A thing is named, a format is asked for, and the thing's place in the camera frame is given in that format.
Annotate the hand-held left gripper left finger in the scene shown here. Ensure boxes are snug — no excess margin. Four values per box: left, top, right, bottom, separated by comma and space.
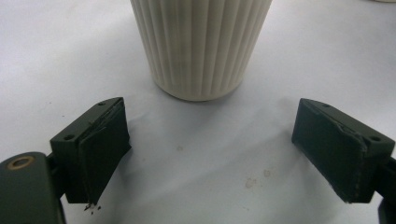
49, 96, 132, 206

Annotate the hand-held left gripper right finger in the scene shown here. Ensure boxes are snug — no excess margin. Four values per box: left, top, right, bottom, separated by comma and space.
290, 97, 396, 204

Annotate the cream pump bottle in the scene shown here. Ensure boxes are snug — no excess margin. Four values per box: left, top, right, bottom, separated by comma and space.
129, 0, 274, 103

